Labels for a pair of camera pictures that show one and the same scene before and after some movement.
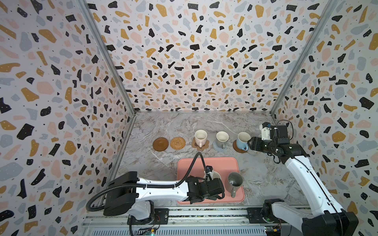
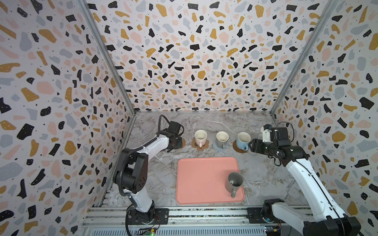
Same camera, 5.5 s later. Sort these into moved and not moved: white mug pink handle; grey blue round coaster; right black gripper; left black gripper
Moved: left black gripper
Not moved: white mug pink handle; grey blue round coaster; right black gripper
